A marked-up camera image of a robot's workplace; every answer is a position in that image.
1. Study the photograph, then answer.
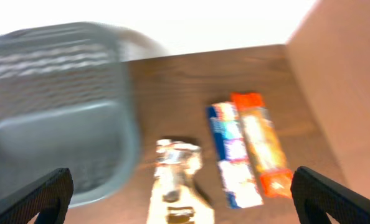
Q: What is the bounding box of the Kleenex tissue multipack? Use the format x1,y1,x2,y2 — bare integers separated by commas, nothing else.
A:
207,101,263,209

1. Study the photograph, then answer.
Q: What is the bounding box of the Panifee snack bag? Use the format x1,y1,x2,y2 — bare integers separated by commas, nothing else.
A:
146,139,215,224

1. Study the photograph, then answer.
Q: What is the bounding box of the orange cracker package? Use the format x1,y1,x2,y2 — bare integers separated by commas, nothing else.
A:
230,93,293,198

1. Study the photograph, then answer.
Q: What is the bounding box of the grey plastic basket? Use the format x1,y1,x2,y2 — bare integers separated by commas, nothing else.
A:
0,22,165,207

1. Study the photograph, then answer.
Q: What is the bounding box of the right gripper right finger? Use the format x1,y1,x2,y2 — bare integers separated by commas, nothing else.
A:
291,166,370,224

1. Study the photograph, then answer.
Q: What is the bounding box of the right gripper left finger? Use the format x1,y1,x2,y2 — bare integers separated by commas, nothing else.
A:
0,168,74,224

